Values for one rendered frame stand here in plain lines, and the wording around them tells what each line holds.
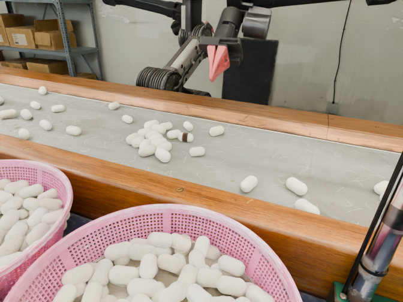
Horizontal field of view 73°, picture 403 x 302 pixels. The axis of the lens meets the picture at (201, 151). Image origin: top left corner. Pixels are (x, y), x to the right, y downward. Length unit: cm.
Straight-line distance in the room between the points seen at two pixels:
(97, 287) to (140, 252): 6
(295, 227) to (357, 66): 227
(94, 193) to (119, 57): 271
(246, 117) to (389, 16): 198
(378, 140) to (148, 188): 50
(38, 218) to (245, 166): 34
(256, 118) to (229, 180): 26
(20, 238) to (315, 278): 37
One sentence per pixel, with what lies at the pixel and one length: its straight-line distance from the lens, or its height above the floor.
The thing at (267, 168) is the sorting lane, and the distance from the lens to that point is 52.
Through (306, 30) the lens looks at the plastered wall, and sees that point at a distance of 252.
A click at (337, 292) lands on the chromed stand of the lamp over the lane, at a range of 39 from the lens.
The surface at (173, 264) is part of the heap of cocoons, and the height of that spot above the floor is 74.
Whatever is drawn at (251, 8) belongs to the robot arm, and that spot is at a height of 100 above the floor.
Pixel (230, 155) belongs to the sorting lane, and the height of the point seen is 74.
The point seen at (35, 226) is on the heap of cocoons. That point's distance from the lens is 43.
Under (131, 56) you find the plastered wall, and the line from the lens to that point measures 304.
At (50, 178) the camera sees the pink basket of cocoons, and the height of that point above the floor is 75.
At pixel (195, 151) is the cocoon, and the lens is 53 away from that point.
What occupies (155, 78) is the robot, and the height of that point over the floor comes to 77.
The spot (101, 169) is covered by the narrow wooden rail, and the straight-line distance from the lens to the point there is 47.
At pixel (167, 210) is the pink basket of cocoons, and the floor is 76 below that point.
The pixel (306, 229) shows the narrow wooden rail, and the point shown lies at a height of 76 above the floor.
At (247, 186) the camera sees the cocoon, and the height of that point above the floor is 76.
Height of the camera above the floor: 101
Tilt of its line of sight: 28 degrees down
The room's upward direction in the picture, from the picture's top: 2 degrees clockwise
